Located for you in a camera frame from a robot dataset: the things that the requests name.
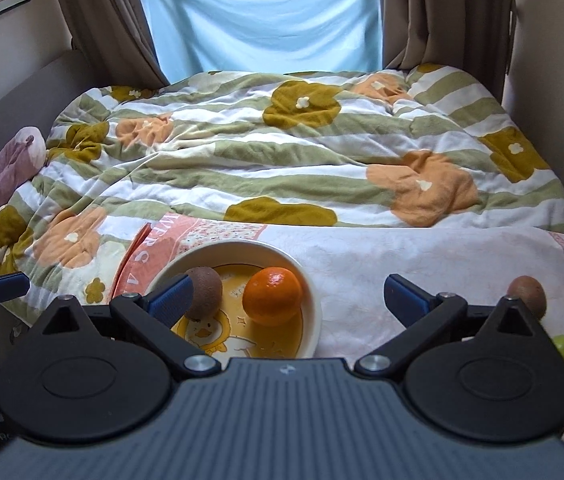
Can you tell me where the pink printed tray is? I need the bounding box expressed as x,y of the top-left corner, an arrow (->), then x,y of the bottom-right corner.
111,222 -> 198,298

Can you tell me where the white and pink patterned cloth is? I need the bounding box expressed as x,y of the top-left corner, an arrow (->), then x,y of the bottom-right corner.
112,217 -> 564,378

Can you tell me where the light blue sheer curtain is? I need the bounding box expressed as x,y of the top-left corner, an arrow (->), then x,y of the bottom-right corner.
139,0 -> 383,80

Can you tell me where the brown curtain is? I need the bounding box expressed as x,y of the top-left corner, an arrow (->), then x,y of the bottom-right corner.
379,0 -> 515,103
47,0 -> 170,90

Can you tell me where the cream bowl with duck print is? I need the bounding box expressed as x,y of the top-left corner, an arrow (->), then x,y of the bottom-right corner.
146,240 -> 324,361

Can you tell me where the pink plush toy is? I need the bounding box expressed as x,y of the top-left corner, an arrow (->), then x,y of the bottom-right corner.
0,127 -> 47,223

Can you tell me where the large orange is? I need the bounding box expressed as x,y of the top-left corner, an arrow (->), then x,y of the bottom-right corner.
242,266 -> 303,326

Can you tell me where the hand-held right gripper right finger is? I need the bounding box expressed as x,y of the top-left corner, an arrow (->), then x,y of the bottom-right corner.
356,274 -> 545,378

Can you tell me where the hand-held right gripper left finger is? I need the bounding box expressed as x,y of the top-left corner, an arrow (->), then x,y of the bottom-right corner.
37,274 -> 223,380

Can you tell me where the brown kiwi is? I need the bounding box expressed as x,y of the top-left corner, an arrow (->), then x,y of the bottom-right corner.
507,275 -> 548,322
183,266 -> 223,322

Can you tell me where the striped floral blanket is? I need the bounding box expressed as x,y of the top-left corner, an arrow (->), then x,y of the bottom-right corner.
0,62 -> 564,321

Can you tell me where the grey bed frame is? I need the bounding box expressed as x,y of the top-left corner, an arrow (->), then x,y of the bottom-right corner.
0,50 -> 80,281

